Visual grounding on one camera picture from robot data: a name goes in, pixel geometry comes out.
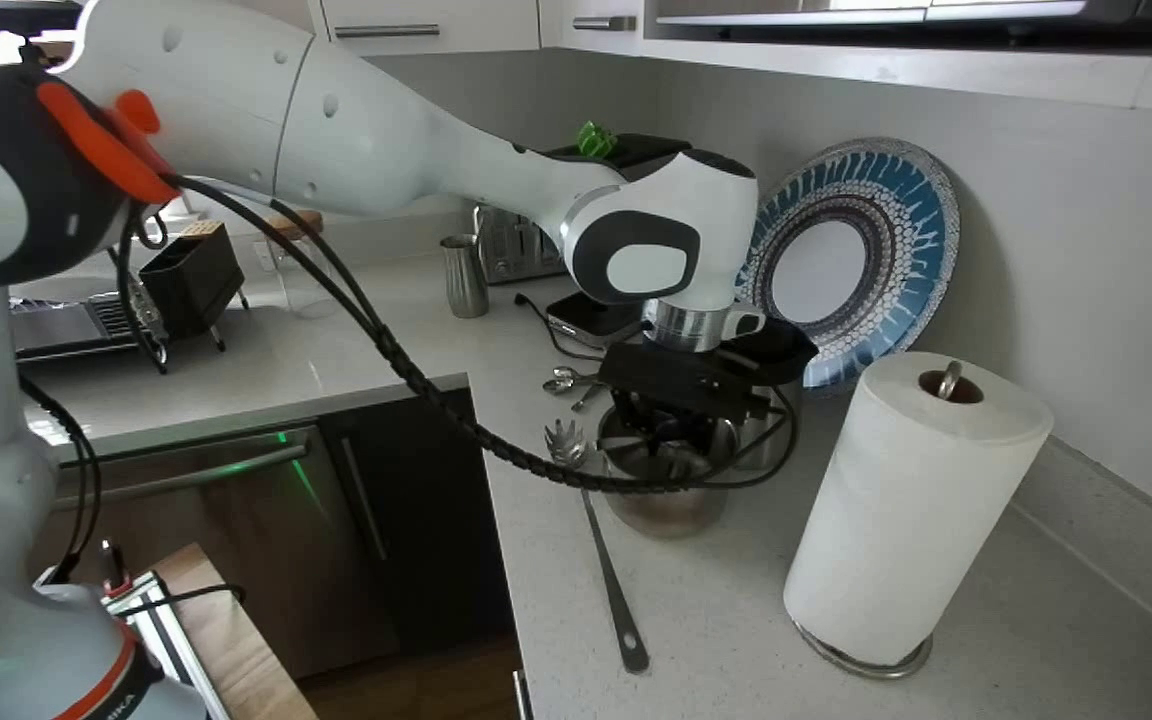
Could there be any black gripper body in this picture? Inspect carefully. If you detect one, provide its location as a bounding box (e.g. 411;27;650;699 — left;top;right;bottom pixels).
602;342;768;455

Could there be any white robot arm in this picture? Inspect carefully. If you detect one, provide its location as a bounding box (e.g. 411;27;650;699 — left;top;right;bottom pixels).
0;0;758;720

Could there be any silver steel pot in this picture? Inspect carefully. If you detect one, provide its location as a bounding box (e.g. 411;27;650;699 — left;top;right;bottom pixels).
598;406;738;538

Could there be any silver whisk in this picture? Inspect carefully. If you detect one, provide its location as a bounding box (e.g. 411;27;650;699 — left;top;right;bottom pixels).
546;420;587;467

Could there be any blue white decorative plate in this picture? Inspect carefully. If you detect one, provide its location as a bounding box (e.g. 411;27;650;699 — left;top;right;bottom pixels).
741;138;960;387

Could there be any white paper towel roll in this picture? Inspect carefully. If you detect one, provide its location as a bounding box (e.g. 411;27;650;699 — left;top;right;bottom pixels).
784;351;1052;679

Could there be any small steel cup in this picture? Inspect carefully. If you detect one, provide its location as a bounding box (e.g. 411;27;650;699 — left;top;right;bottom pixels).
441;236;487;319

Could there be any dishwasher front with green light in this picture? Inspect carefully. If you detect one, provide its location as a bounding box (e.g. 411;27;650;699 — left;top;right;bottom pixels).
95;426;398;679

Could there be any wooden table top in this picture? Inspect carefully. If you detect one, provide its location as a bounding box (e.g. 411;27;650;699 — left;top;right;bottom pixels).
107;542;318;720

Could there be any dark cabinet door with handle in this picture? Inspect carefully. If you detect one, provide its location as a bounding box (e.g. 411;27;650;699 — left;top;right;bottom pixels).
320;400;510;651

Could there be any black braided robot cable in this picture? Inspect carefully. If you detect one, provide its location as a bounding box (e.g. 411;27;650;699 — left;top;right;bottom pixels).
12;172;804;593

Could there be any black box on wire stand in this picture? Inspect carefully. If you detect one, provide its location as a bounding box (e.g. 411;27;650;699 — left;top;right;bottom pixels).
107;224;246;373

